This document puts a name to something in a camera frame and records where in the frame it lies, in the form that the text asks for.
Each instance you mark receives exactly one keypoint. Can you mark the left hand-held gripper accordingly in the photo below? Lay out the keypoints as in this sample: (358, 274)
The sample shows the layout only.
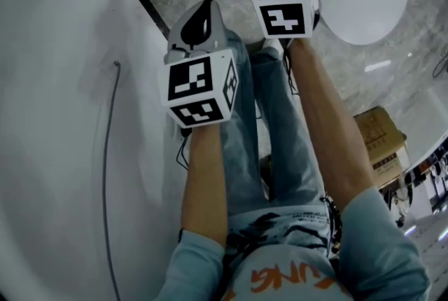
(196, 82)

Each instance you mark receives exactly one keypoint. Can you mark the person's left forearm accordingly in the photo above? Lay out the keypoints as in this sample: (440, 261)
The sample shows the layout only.
(204, 187)

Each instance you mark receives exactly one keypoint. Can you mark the white shoe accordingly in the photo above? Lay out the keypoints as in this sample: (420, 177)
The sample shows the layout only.
(273, 44)

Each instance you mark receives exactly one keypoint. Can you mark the light blue jeans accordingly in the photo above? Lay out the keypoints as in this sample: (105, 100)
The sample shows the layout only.
(280, 138)

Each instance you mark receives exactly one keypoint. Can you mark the cardboard box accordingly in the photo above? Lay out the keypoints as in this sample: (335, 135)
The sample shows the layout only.
(381, 145)

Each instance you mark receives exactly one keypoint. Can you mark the dark background furniture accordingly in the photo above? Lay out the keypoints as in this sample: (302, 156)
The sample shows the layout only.
(423, 180)

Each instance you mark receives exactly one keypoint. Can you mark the light blue sweatshirt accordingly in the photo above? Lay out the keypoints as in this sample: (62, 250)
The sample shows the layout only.
(378, 257)

